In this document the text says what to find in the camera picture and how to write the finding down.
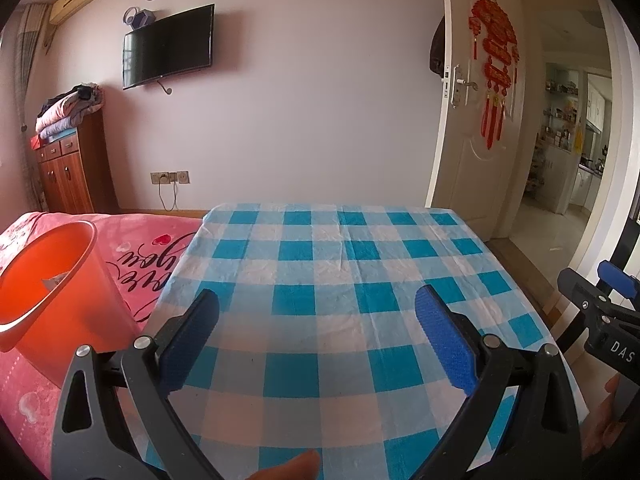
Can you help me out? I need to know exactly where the orange plastic trash bucket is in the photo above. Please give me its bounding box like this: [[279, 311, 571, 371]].
[[1, 220, 141, 387]]

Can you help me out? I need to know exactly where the trash inside bucket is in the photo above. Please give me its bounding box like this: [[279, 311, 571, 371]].
[[42, 272, 67, 292]]

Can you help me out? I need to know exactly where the person's right hand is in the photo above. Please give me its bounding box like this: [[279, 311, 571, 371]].
[[580, 374, 625, 460]]

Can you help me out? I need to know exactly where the person's left hand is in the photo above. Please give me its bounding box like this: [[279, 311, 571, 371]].
[[247, 450, 321, 480]]

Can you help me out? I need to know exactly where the white room door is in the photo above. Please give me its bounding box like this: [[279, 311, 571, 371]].
[[426, 0, 525, 240]]

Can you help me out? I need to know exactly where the pink heart-print bedspread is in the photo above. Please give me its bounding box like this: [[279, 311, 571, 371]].
[[1, 212, 200, 477]]

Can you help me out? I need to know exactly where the blue white checkered tablecloth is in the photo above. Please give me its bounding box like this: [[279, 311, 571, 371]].
[[117, 201, 591, 480]]

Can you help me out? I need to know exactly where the brown wooden cabinet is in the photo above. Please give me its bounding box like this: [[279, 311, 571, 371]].
[[35, 110, 119, 214]]

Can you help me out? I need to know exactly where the dark bag behind door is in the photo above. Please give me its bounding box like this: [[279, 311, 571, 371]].
[[428, 18, 445, 78]]

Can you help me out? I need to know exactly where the red Chinese knot decoration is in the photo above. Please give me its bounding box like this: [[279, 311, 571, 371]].
[[468, 0, 520, 151]]

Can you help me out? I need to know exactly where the folded blankets stack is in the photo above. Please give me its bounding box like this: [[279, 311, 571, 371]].
[[29, 82, 104, 151]]

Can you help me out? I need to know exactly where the grey patterned curtain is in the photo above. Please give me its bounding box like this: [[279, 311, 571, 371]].
[[14, 3, 50, 210]]

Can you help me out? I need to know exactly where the silver door handle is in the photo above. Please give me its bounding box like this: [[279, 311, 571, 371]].
[[449, 64, 478, 108]]

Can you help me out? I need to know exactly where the white outlet cable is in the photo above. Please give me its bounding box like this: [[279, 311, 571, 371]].
[[157, 181, 180, 213]]

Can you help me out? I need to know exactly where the wall power outlet strip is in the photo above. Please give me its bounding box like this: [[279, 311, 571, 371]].
[[150, 170, 190, 185]]

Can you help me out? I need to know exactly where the wall-mounted black television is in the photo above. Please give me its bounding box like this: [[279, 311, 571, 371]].
[[122, 4, 215, 90]]

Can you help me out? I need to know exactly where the purple wall ornament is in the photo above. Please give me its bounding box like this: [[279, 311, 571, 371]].
[[122, 6, 156, 30]]

